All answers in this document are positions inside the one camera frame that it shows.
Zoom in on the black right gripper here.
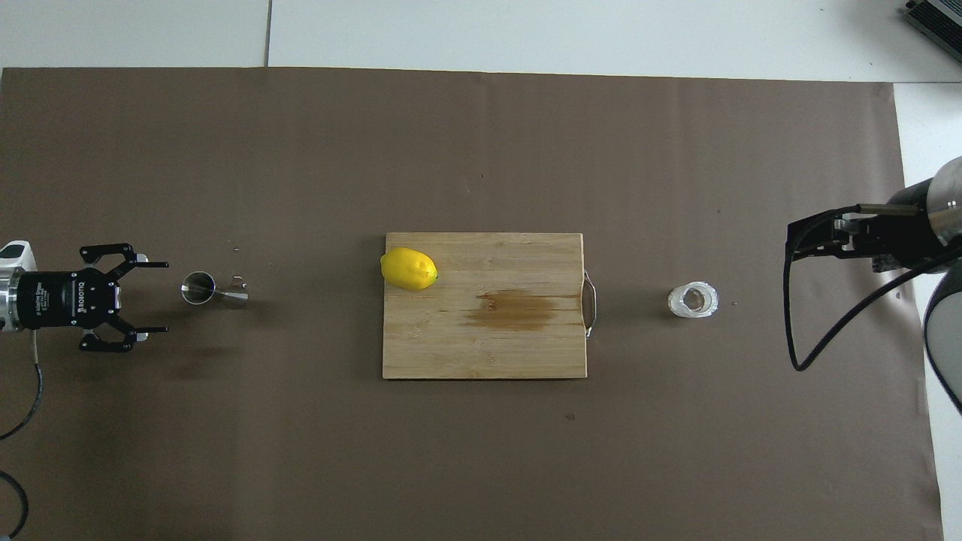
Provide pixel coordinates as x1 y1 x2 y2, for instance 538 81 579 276
786 180 955 274

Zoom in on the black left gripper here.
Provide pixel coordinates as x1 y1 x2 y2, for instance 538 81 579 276
15 242 170 354

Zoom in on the steel double jigger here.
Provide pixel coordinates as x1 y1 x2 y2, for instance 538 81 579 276
180 271 250 310

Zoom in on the clear faceted glass cup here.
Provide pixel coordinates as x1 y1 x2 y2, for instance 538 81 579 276
667 281 719 319

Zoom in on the brown paper table mat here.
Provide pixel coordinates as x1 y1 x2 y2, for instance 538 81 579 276
0 66 945 541

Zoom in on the grey ribbed metal device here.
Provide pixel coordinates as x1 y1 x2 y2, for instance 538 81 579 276
900 0 962 55

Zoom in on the yellow lemon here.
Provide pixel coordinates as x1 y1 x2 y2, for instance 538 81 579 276
380 247 439 292

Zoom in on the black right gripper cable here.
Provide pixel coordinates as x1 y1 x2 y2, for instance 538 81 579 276
783 203 962 373

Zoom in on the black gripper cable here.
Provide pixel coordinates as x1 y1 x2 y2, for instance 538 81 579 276
783 203 962 373
0 329 44 539

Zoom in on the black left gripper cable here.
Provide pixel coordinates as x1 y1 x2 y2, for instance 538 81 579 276
0 329 44 539

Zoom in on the wooden cutting board, metal handle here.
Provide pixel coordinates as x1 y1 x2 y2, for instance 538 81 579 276
382 231 598 380

